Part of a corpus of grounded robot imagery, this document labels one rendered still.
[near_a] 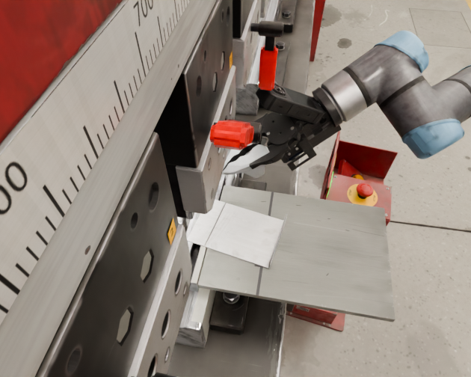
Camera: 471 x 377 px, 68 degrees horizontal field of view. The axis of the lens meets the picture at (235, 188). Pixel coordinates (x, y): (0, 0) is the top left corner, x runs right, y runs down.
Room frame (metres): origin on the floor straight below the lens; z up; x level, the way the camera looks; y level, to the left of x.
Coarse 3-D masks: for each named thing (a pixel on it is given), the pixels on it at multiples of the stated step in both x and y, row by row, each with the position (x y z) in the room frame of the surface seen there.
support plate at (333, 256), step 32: (224, 192) 0.36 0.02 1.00; (256, 192) 0.36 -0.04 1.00; (288, 224) 0.29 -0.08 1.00; (320, 224) 0.29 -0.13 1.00; (352, 224) 0.29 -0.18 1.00; (384, 224) 0.29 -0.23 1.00; (224, 256) 0.24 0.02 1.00; (288, 256) 0.24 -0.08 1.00; (320, 256) 0.24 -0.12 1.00; (352, 256) 0.24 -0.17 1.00; (384, 256) 0.24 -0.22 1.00; (224, 288) 0.19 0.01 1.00; (256, 288) 0.19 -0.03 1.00; (288, 288) 0.19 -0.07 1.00; (320, 288) 0.19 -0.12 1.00; (352, 288) 0.19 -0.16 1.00; (384, 288) 0.19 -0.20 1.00; (384, 320) 0.15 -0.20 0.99
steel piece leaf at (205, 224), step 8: (216, 200) 0.34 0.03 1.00; (216, 208) 0.32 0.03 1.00; (200, 216) 0.31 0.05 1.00; (208, 216) 0.31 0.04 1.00; (216, 216) 0.31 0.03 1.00; (200, 224) 0.29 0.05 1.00; (208, 224) 0.29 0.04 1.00; (192, 232) 0.28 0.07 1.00; (200, 232) 0.28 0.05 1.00; (208, 232) 0.28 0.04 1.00; (192, 240) 0.27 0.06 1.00; (200, 240) 0.27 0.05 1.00
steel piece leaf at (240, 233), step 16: (224, 208) 0.32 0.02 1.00; (240, 208) 0.32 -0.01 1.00; (224, 224) 0.29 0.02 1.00; (240, 224) 0.29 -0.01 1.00; (256, 224) 0.29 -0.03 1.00; (272, 224) 0.29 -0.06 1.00; (208, 240) 0.27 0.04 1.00; (224, 240) 0.27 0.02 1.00; (240, 240) 0.27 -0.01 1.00; (256, 240) 0.27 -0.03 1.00; (272, 240) 0.27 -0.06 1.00; (240, 256) 0.24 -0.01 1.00; (256, 256) 0.24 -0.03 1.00; (272, 256) 0.23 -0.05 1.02
